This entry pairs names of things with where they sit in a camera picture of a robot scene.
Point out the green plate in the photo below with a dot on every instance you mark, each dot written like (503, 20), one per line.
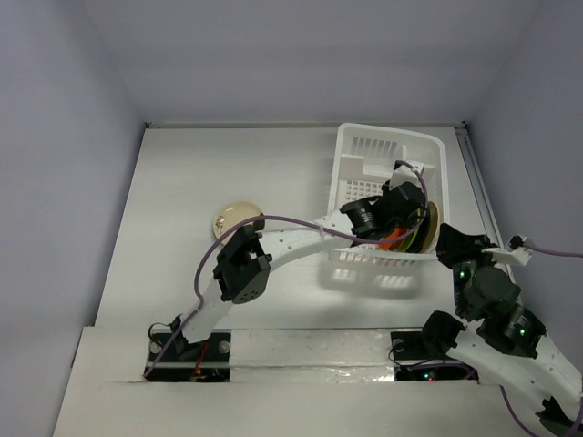
(406, 243)

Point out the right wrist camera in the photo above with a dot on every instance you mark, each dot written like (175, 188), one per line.
(514, 253)

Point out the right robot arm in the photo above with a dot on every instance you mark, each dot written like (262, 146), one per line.
(499, 337)

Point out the foil covered front panel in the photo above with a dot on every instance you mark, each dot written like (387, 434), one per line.
(310, 356)

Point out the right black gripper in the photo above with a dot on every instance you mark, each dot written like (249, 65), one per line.
(454, 246)

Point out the beige plate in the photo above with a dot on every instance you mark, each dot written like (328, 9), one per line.
(232, 214)

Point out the cream floral plate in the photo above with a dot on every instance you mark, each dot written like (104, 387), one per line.
(433, 224)

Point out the orange plate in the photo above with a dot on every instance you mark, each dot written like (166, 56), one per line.
(391, 241)

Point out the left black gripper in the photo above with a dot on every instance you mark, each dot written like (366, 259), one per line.
(385, 189)

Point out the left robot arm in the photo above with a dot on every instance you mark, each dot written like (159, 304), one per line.
(244, 264)

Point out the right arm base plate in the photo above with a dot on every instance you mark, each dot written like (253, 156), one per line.
(412, 361)

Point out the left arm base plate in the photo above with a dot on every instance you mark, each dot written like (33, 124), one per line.
(207, 361)

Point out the aluminium rail right side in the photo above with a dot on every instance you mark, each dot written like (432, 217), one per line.
(473, 171)

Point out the white plastic dish rack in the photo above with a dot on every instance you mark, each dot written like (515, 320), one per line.
(363, 160)

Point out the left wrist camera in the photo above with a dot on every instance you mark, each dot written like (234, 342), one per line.
(406, 171)

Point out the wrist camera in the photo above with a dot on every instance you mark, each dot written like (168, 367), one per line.
(406, 171)
(514, 253)

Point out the black plate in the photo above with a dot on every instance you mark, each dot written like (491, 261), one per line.
(418, 242)

